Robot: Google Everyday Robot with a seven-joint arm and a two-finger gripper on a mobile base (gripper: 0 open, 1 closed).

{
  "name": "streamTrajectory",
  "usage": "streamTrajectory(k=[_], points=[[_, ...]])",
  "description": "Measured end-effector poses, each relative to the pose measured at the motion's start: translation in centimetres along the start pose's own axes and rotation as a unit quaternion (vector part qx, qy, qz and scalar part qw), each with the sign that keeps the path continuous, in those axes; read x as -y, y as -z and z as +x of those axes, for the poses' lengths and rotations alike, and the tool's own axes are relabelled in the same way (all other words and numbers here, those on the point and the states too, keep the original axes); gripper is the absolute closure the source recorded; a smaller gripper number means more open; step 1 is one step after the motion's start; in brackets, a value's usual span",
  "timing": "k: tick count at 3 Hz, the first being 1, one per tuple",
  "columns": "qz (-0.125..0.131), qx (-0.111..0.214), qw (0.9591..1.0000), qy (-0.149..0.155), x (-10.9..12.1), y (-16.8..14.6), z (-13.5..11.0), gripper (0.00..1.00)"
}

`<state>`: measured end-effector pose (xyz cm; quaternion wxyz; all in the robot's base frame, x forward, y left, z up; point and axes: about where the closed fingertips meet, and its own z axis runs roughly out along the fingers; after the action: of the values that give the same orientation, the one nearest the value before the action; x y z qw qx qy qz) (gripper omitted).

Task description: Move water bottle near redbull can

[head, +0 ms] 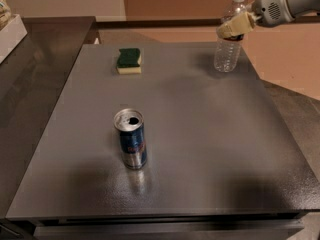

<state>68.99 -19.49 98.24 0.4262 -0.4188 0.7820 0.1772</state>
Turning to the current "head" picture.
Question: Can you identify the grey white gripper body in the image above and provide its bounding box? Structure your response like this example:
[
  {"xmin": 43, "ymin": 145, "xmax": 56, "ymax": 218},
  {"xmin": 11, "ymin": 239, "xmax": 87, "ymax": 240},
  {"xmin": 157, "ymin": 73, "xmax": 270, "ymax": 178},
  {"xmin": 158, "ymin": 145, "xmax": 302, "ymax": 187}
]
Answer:
[{"xmin": 251, "ymin": 0, "xmax": 320, "ymax": 27}]

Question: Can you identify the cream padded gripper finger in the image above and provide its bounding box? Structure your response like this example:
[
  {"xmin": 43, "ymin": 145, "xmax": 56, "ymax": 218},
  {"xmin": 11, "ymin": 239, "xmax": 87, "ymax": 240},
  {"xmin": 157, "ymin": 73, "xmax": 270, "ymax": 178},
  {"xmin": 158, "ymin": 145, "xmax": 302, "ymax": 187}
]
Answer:
[{"xmin": 216, "ymin": 11, "xmax": 260, "ymax": 39}]

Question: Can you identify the clear plastic water bottle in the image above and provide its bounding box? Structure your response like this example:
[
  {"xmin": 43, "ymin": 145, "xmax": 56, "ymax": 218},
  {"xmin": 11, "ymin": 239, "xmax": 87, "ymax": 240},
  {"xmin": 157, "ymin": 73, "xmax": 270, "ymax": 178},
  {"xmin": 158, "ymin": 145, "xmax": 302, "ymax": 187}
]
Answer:
[{"xmin": 214, "ymin": 0, "xmax": 246, "ymax": 72}]

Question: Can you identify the blue silver redbull can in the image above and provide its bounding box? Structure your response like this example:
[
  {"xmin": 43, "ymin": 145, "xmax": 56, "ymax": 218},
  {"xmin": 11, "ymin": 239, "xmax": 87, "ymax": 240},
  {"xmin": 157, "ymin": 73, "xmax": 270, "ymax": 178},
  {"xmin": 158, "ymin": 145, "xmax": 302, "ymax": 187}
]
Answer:
[{"xmin": 114, "ymin": 108, "xmax": 147, "ymax": 170}]

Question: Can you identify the green yellow sponge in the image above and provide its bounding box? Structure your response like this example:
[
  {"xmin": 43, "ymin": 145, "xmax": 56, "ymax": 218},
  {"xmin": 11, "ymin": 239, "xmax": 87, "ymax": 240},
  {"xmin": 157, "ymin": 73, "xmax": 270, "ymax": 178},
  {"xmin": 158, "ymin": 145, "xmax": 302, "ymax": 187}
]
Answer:
[{"xmin": 116, "ymin": 48, "xmax": 141, "ymax": 74}]

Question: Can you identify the dark side counter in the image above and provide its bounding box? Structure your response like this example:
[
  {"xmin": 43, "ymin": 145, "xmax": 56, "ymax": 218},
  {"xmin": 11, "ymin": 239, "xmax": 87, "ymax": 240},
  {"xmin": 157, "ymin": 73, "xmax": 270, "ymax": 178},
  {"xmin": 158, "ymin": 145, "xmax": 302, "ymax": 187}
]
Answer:
[{"xmin": 0, "ymin": 16, "xmax": 99, "ymax": 220}]

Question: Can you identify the white box on counter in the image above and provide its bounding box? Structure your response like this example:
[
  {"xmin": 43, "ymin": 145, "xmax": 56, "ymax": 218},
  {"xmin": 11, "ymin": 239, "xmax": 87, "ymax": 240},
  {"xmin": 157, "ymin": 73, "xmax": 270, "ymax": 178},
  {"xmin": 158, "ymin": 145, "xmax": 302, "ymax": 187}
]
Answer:
[{"xmin": 0, "ymin": 14, "xmax": 27, "ymax": 64}]

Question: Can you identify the item atop white box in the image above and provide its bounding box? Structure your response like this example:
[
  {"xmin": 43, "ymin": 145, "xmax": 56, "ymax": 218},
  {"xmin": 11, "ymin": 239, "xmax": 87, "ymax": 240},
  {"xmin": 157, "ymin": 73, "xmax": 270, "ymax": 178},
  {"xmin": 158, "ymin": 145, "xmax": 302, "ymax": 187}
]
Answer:
[{"xmin": 0, "ymin": 0, "xmax": 12, "ymax": 30}]

